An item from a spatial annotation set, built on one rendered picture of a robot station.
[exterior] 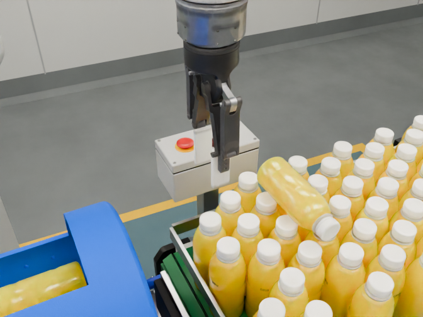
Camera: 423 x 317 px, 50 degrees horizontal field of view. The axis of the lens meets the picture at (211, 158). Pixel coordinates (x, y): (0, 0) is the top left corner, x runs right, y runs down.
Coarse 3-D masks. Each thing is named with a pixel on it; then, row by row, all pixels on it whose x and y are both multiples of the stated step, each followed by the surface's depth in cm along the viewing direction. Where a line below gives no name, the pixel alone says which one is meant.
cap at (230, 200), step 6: (228, 192) 86; (234, 192) 86; (222, 198) 85; (228, 198) 85; (234, 198) 85; (240, 198) 85; (222, 204) 85; (228, 204) 84; (234, 204) 84; (228, 210) 85
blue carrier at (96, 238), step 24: (72, 216) 61; (96, 216) 60; (48, 240) 72; (72, 240) 74; (96, 240) 56; (120, 240) 56; (0, 264) 70; (24, 264) 72; (48, 264) 74; (96, 264) 54; (120, 264) 54; (96, 288) 53; (120, 288) 53; (144, 288) 54; (24, 312) 50; (48, 312) 50; (72, 312) 51; (96, 312) 52; (120, 312) 52; (144, 312) 53
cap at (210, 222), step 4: (208, 212) 82; (212, 212) 82; (200, 216) 81; (204, 216) 81; (208, 216) 81; (212, 216) 81; (216, 216) 81; (200, 220) 80; (204, 220) 80; (208, 220) 80; (212, 220) 80; (216, 220) 80; (220, 220) 80; (200, 224) 80; (204, 224) 80; (208, 224) 80; (212, 224) 80; (216, 224) 80; (220, 224) 81; (204, 228) 80; (208, 228) 80; (212, 228) 80; (216, 228) 80; (208, 232) 80; (212, 232) 80
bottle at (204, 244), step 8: (200, 232) 82; (216, 232) 81; (224, 232) 83; (200, 240) 81; (208, 240) 81; (216, 240) 81; (200, 248) 82; (208, 248) 81; (216, 248) 81; (200, 256) 83; (208, 256) 82; (200, 264) 84; (208, 264) 84; (200, 272) 86; (208, 272) 85; (208, 280) 86
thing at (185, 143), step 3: (180, 138) 94; (183, 138) 94; (186, 138) 94; (189, 138) 94; (177, 141) 94; (180, 141) 94; (183, 141) 94; (186, 141) 94; (189, 141) 94; (192, 141) 94; (177, 144) 93; (180, 144) 93; (183, 144) 93; (186, 144) 93; (189, 144) 93; (192, 144) 93; (180, 147) 93; (183, 147) 92; (186, 147) 92; (189, 147) 93
